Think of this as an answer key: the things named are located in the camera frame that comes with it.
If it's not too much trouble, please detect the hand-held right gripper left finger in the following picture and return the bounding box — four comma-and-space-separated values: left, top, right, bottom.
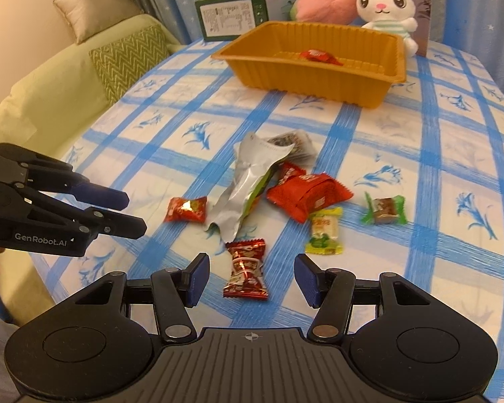
73, 253, 211, 344

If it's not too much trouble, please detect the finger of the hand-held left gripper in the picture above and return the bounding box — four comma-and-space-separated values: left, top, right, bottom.
80, 206, 148, 240
0, 143, 129, 211

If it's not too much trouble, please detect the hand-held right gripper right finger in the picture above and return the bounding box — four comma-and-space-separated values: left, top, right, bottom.
293, 254, 435, 344

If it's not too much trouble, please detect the dark red patterned candy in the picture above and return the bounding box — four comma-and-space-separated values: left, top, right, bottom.
222, 238, 269, 301

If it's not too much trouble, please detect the yellow green candy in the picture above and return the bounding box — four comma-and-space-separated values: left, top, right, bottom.
304, 207, 345, 256

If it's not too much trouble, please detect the red gold candy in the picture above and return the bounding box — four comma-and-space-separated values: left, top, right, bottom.
165, 195, 208, 223

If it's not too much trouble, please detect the large red snack packet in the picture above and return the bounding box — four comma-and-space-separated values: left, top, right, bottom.
266, 171, 354, 223

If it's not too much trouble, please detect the green brown candy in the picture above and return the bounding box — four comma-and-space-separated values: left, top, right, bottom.
361, 191, 407, 225

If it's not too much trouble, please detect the silver foil snack packet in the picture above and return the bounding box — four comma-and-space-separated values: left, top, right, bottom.
206, 131, 297, 242

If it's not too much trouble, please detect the small red snack packet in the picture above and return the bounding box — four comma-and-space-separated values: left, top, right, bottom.
277, 162, 307, 185

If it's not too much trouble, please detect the orange plastic tray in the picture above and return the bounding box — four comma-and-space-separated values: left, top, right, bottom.
211, 20, 407, 110

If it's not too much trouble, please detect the light green sofa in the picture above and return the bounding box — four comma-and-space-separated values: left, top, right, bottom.
0, 13, 181, 315

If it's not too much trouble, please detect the green zigzag pillow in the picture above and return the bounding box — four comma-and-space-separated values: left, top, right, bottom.
88, 23, 171, 107

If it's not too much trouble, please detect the blue checked tablecloth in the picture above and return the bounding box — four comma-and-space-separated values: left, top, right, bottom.
31, 36, 504, 403

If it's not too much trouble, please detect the beige satin pillow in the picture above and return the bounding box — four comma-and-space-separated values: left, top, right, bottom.
52, 0, 145, 45

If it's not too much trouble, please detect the green printed cardboard box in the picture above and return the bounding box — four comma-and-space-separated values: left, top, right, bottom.
194, 0, 303, 43

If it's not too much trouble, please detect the pink starfish plush toy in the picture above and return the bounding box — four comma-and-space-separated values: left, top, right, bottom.
292, 0, 372, 24

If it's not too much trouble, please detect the white rabbit plush toy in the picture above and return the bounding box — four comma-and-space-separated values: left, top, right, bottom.
355, 0, 421, 56

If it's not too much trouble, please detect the grey white cardboard box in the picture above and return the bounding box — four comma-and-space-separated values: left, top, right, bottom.
370, 0, 433, 57

